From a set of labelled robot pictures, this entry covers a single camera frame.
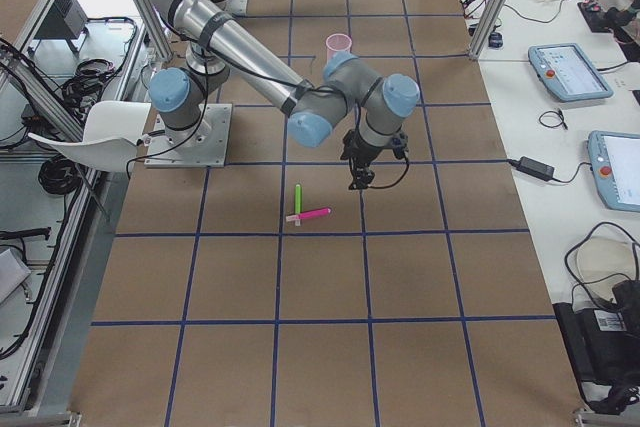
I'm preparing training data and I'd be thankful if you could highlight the pink marker pen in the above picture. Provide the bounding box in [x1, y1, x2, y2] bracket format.
[285, 207, 332, 222]

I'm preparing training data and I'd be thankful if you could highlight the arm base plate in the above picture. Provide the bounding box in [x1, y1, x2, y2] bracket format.
[144, 103, 233, 168]

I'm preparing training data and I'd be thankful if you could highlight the aluminium frame post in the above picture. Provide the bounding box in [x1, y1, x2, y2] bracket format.
[467, 0, 526, 61]

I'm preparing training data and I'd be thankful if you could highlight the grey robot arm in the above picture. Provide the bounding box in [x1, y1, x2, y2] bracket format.
[150, 0, 420, 190]

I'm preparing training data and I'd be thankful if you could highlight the white plastic chair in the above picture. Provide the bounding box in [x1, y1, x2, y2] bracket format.
[28, 100, 151, 173]

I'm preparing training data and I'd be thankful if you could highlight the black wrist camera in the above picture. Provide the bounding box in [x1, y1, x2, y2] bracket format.
[387, 130, 408, 160]

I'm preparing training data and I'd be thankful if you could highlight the blue teach pendant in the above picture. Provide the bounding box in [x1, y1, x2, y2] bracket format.
[527, 43, 613, 103]
[587, 131, 639, 212]

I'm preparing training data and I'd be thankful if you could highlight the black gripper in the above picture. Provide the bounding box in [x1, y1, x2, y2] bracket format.
[340, 129, 380, 191]

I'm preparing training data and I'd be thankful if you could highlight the green marker pen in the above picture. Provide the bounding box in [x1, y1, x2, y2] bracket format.
[294, 183, 302, 227]

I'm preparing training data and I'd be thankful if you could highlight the black power brick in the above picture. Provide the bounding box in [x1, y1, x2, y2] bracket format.
[507, 156, 555, 182]

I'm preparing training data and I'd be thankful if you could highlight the pink mesh cup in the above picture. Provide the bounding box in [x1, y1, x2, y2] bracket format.
[325, 33, 352, 63]

